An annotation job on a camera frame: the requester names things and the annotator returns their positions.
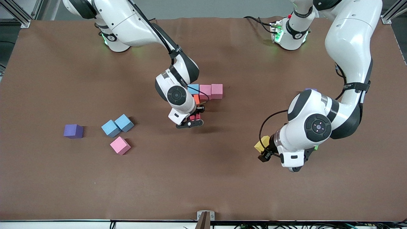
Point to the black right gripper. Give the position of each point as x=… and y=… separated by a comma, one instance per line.
x=199, y=110

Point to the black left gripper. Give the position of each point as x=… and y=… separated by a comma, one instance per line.
x=270, y=148

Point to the pink foam cube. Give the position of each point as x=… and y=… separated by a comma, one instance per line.
x=120, y=145
x=205, y=91
x=217, y=91

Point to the arm base connector plate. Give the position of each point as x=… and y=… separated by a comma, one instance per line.
x=276, y=31

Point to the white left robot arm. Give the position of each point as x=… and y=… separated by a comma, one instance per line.
x=349, y=38

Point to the blue foam cube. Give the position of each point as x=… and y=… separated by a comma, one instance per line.
x=111, y=128
x=124, y=122
x=193, y=89

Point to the yellow foam cube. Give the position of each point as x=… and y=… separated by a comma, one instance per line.
x=261, y=143

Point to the red foam cube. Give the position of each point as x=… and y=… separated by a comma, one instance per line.
x=195, y=117

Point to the brown table mat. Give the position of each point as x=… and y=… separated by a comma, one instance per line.
x=190, y=190

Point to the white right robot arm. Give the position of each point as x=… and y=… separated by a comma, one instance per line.
x=127, y=22

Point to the orange foam cube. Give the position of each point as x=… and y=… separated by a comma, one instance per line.
x=196, y=99

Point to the grey metal bracket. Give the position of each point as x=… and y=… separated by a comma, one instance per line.
x=205, y=218

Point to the purple foam cube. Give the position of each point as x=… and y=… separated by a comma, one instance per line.
x=311, y=90
x=73, y=131

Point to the aluminium frame post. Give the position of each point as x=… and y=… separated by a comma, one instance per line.
x=22, y=17
x=392, y=12

